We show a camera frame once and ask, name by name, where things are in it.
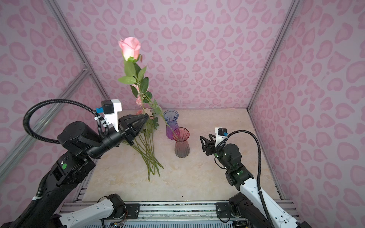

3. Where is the pink white peony spray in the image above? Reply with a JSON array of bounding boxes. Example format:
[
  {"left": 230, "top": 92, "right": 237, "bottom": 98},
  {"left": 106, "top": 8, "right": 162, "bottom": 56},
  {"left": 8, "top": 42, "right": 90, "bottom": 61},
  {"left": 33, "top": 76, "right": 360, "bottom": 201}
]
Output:
[{"left": 132, "top": 85, "right": 163, "bottom": 170}]

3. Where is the pink rosebud stem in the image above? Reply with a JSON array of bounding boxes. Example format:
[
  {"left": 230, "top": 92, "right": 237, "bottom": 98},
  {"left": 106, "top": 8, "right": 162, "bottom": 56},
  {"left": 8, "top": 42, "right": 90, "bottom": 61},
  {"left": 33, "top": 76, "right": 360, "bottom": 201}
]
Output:
[{"left": 117, "top": 36, "right": 179, "bottom": 140}]

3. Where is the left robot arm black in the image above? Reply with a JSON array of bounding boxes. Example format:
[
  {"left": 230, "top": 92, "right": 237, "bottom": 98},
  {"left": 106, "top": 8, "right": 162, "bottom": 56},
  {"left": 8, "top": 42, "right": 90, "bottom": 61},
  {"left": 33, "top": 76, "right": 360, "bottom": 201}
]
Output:
[{"left": 2, "top": 114, "right": 150, "bottom": 228}]

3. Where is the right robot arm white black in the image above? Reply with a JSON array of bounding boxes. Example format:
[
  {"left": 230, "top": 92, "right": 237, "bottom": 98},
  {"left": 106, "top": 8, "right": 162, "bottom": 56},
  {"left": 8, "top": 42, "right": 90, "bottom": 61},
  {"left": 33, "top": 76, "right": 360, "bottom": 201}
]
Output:
[{"left": 200, "top": 134, "right": 310, "bottom": 228}]

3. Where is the pink grey glass vase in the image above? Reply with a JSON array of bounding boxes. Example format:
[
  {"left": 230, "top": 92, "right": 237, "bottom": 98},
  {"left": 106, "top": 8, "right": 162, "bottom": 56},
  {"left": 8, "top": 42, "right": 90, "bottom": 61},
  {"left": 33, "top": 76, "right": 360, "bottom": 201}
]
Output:
[{"left": 173, "top": 127, "right": 190, "bottom": 158}]

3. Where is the blue purple glass vase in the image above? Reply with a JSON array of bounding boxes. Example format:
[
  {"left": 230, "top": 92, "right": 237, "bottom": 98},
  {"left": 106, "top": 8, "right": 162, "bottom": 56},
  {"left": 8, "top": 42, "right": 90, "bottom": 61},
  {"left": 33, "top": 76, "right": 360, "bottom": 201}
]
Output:
[{"left": 163, "top": 109, "right": 179, "bottom": 140}]

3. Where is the cream white rose stem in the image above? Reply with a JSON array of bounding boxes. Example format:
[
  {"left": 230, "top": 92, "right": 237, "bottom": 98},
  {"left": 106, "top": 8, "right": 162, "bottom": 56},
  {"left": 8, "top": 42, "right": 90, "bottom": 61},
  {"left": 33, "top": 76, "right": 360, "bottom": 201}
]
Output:
[{"left": 136, "top": 108, "right": 162, "bottom": 180}]

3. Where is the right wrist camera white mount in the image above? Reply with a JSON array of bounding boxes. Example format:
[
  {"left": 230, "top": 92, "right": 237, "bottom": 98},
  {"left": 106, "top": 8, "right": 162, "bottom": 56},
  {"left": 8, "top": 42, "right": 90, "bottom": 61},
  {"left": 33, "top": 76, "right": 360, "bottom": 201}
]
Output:
[{"left": 215, "top": 127, "right": 228, "bottom": 148}]

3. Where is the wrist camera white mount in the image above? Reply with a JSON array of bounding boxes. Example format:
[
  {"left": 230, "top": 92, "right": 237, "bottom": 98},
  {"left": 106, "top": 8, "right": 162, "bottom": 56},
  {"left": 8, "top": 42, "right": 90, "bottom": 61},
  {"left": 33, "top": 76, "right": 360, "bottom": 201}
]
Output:
[
  {"left": 95, "top": 99, "right": 122, "bottom": 132},
  {"left": 215, "top": 127, "right": 228, "bottom": 148}
]

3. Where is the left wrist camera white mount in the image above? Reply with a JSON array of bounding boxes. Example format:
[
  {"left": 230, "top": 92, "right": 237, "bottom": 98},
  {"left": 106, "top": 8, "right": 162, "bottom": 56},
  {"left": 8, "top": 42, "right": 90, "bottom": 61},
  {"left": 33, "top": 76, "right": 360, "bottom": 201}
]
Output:
[{"left": 95, "top": 99, "right": 122, "bottom": 132}]

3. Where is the aluminium diagonal frame bar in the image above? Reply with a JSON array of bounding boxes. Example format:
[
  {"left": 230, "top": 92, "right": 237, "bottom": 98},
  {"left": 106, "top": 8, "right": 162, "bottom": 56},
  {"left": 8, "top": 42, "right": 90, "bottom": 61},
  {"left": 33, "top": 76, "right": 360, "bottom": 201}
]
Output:
[{"left": 1, "top": 69, "right": 88, "bottom": 183}]

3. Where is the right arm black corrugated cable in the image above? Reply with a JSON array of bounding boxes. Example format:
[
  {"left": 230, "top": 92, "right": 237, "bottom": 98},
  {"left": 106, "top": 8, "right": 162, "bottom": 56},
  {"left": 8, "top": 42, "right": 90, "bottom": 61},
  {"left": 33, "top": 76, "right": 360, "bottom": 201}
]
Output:
[{"left": 223, "top": 130, "right": 274, "bottom": 228}]

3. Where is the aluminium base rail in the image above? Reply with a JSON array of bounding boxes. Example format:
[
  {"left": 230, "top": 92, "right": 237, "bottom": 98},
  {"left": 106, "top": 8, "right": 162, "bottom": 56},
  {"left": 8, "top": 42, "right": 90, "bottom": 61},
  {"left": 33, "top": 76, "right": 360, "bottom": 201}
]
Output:
[{"left": 60, "top": 198, "right": 301, "bottom": 228}]

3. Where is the aluminium corner frame post left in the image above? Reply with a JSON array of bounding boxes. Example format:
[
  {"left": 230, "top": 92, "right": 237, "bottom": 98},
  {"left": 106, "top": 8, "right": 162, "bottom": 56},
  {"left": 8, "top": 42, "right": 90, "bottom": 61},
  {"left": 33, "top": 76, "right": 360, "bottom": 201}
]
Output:
[{"left": 44, "top": 1, "right": 110, "bottom": 100}]

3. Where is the aluminium corner frame post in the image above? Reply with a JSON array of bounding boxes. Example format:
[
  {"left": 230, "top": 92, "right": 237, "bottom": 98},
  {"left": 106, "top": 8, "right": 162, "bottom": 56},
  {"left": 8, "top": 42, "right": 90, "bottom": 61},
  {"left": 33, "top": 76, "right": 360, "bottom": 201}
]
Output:
[
  {"left": 44, "top": 1, "right": 110, "bottom": 100},
  {"left": 247, "top": 0, "right": 303, "bottom": 113}
]

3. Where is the aluminium corner frame post right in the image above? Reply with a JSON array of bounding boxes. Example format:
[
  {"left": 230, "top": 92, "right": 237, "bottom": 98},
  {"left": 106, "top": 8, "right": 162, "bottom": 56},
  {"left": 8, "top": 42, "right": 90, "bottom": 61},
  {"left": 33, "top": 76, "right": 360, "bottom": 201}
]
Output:
[{"left": 247, "top": 0, "right": 303, "bottom": 113}]

